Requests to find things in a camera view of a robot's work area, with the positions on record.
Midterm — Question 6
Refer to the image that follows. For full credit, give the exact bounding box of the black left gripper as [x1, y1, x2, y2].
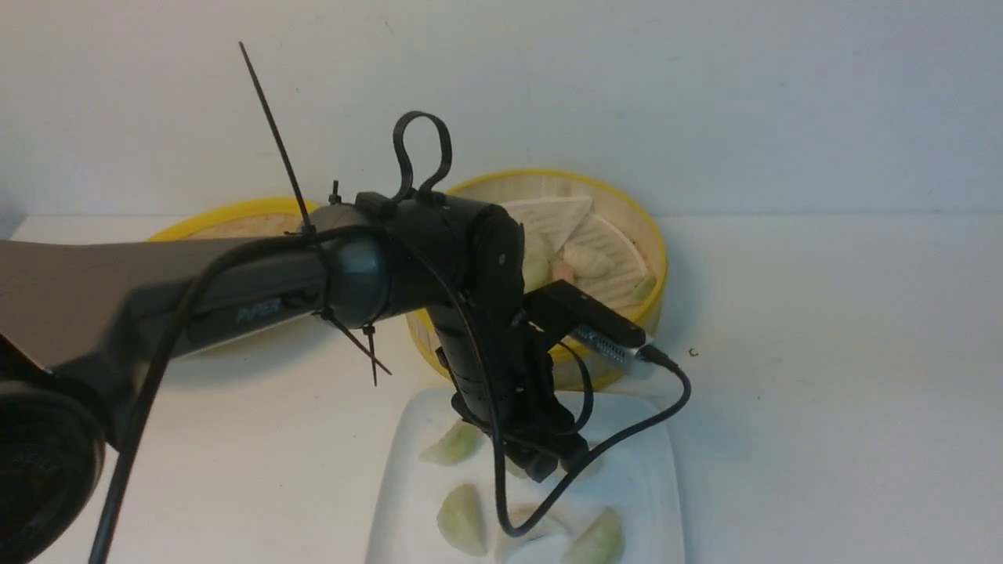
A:
[429, 305, 588, 483]

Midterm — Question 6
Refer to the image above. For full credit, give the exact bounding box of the green dumpling plate top left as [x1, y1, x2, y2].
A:
[418, 420, 481, 467]

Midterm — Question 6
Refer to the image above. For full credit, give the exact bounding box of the yellow rimmed bamboo steamer basket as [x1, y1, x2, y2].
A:
[406, 169, 668, 392]

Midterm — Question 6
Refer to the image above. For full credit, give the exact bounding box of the pink dumpling in steamer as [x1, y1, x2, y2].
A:
[551, 260, 574, 284]

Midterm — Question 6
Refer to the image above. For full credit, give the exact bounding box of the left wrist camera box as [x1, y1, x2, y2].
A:
[522, 280, 654, 371]

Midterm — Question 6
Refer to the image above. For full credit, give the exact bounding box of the long green dumpling steamer centre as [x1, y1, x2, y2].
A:
[522, 242, 552, 293]

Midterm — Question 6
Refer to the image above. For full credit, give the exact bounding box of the black cable tie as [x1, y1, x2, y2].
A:
[237, 40, 389, 388]

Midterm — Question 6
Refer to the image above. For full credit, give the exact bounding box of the green dumpling plate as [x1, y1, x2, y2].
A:
[561, 509, 626, 563]
[436, 484, 487, 557]
[418, 420, 481, 467]

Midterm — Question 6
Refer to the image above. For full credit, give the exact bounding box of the white steamer liner paper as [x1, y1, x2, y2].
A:
[502, 196, 657, 315]

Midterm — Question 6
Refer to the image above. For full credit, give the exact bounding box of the white dumpling plate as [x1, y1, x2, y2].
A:
[578, 454, 605, 479]
[492, 514, 572, 563]

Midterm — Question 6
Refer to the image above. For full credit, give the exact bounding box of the green dumpling plate bottom right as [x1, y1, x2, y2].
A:
[561, 509, 626, 563]

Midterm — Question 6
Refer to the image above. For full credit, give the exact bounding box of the green dumpling plate bottom left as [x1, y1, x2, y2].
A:
[436, 484, 487, 557]

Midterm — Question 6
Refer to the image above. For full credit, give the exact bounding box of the white square plate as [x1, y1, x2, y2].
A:
[366, 389, 686, 563]

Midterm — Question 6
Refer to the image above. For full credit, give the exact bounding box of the white dumpling plate top right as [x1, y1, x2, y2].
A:
[578, 454, 605, 479]

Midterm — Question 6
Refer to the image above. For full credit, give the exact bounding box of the black left camera cable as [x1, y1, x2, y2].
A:
[89, 226, 692, 564]

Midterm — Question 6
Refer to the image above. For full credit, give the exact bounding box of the white dumpling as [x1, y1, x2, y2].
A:
[563, 244, 615, 279]

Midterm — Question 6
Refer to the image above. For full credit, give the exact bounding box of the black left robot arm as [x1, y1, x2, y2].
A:
[2, 190, 586, 563]

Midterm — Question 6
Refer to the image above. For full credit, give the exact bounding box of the yellow rimmed bamboo steamer lid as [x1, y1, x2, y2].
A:
[147, 197, 303, 242]

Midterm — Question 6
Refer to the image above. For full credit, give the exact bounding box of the white dumpling plate bottom centre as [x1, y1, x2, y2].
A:
[492, 514, 572, 563]

